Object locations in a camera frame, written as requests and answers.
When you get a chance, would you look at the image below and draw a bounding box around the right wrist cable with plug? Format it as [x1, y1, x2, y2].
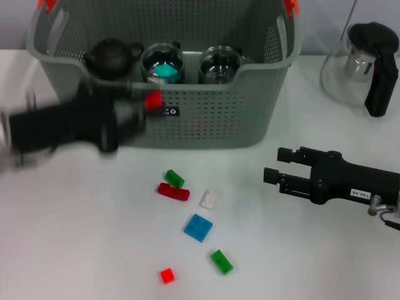
[367, 195, 400, 232]

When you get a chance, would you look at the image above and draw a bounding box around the teal toy brick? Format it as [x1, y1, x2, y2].
[152, 64, 182, 83]

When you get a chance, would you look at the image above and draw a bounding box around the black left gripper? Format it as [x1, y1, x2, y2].
[8, 77, 165, 154]

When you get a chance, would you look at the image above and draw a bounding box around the black clay teapot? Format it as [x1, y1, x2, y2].
[82, 37, 146, 81]

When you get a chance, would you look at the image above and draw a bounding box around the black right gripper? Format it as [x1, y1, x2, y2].
[262, 146, 400, 209]

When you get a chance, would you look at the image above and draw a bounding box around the dark red toy brick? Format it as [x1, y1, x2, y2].
[157, 182, 191, 203]

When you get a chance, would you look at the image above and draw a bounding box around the glass teacup with black base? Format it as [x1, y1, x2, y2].
[139, 41, 186, 84]
[197, 46, 242, 85]

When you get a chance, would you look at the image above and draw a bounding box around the small red toy brick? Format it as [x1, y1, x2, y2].
[160, 267, 176, 285]
[144, 91, 164, 111]

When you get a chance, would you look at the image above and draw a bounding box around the glass pitcher with black handle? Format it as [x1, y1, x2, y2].
[319, 21, 399, 118]

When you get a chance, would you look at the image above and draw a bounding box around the grey-green perforated storage bin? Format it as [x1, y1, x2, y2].
[25, 0, 303, 150]

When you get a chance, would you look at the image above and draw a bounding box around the green toy brick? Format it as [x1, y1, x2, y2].
[210, 249, 234, 277]
[164, 169, 185, 190]

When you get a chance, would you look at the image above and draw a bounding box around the blue toy brick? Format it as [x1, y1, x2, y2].
[182, 213, 213, 244]

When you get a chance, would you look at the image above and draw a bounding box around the silver left wrist stub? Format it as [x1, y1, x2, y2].
[25, 89, 38, 112]

